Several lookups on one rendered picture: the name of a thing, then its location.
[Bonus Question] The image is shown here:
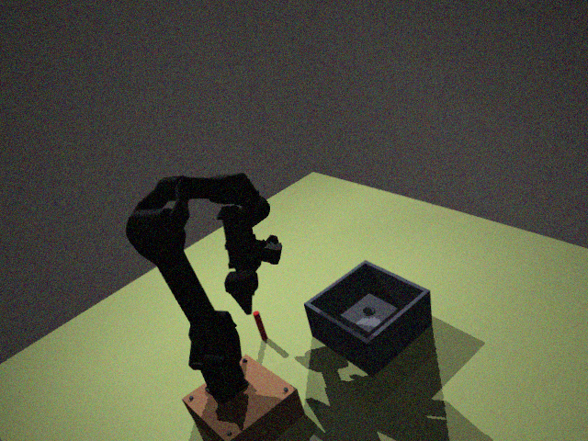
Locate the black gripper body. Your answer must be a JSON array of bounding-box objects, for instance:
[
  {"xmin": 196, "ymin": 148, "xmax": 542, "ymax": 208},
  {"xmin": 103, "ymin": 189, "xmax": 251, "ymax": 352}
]
[{"xmin": 224, "ymin": 234, "xmax": 258, "ymax": 293}]

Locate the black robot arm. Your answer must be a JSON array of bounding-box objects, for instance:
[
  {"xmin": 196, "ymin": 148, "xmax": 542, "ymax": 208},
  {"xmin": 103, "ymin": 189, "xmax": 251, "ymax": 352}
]
[{"xmin": 125, "ymin": 173, "xmax": 282, "ymax": 403}]

